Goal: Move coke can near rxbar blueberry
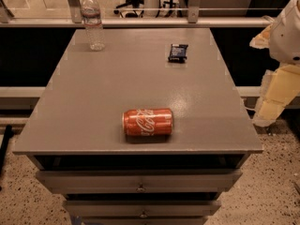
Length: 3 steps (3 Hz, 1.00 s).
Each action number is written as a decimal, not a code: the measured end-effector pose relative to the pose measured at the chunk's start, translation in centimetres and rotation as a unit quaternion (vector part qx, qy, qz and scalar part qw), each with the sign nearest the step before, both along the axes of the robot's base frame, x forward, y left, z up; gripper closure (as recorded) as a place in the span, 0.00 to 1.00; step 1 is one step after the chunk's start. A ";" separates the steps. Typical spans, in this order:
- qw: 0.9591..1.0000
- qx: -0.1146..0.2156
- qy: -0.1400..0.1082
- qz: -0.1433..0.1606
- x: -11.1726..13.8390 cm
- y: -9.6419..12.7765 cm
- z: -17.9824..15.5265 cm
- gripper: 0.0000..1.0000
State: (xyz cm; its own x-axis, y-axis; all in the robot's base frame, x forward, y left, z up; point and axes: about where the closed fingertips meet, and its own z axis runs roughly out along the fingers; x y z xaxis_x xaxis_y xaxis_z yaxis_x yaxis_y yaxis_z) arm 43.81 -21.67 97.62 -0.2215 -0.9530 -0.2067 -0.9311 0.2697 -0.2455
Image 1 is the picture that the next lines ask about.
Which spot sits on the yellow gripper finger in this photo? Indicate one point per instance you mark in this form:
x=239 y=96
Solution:
x=261 y=41
x=278 y=89

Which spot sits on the red coke can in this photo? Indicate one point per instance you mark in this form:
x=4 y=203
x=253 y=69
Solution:
x=148 y=122

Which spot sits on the blue rxbar blueberry bar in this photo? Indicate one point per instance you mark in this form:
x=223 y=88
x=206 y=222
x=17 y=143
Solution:
x=178 y=53

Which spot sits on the black office chair base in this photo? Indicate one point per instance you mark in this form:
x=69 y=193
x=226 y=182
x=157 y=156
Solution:
x=134 y=3

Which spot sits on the grey drawer cabinet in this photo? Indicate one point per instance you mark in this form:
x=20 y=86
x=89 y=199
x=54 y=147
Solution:
x=77 y=123

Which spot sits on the upper grey drawer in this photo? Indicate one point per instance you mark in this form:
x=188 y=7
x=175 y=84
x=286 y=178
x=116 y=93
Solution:
x=84 y=182

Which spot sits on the grey drawer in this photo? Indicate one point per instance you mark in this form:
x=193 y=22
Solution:
x=84 y=182
x=141 y=209

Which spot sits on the clear plastic water bottle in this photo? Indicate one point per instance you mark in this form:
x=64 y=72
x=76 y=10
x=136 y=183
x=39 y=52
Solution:
x=91 y=16

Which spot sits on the lower grey drawer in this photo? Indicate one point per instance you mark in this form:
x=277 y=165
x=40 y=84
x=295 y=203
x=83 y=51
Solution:
x=141 y=209

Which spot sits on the black pole at left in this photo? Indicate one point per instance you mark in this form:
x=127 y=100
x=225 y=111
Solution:
x=4 y=145

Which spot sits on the metal railing frame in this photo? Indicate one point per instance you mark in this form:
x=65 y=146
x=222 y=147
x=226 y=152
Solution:
x=67 y=14

